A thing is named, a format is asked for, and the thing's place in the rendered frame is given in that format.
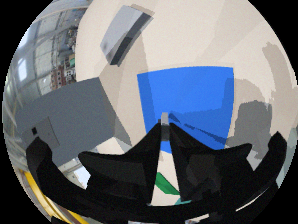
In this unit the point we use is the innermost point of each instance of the grey panel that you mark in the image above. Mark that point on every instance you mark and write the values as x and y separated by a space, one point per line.
71 120

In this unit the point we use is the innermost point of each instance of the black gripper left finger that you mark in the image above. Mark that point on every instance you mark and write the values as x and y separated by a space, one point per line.
138 165

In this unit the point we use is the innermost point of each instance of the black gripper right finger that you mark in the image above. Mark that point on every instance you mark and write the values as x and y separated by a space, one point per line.
194 161

